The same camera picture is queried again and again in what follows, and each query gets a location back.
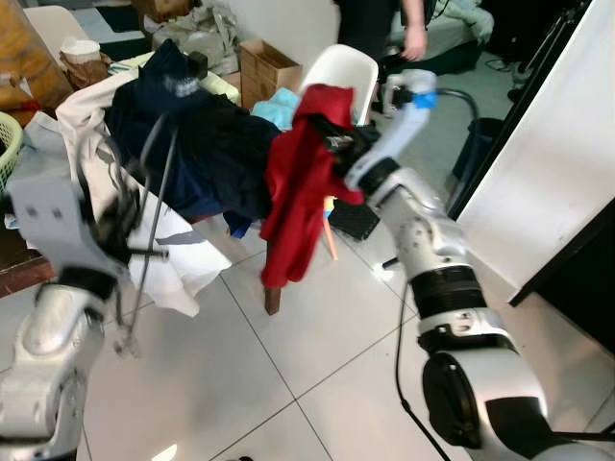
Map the dark blue bin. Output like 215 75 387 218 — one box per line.
452 117 501 179

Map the orange brown bag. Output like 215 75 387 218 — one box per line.
0 0 73 111

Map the teal cloth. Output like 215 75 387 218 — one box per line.
252 86 313 131

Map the grey plastic hanger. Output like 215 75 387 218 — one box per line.
113 115 185 358

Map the person in black clothes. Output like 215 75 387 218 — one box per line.
334 0 431 63

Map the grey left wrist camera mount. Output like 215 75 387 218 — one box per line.
5 173 102 279

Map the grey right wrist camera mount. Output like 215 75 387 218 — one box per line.
344 69 440 191

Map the black light stand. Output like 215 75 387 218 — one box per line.
447 0 592 222

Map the white shirt grey stripe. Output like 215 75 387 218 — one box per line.
29 96 234 318

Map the green plastic basket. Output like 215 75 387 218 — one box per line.
0 112 25 193

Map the black foam mat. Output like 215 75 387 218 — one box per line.
327 197 381 241

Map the white backdrop panel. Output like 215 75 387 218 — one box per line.
452 0 615 308

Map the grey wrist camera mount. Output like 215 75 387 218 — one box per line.
344 69 440 191
5 173 102 279

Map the beige crumpled jacket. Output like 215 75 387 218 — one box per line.
152 0 241 73

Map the brown cardboard box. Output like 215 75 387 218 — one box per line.
238 38 304 109

